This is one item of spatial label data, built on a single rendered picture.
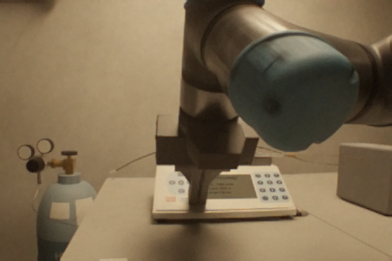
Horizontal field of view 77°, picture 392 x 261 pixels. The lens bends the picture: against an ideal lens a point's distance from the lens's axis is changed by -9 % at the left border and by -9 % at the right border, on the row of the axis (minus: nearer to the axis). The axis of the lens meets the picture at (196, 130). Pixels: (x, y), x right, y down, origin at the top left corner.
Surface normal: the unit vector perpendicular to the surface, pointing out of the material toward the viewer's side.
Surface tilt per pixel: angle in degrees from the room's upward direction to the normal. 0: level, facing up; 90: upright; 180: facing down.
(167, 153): 126
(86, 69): 90
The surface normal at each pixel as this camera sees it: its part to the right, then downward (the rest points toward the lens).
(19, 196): 0.20, 0.04
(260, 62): -0.70, -0.33
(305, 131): 0.31, 0.61
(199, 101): -0.40, 0.54
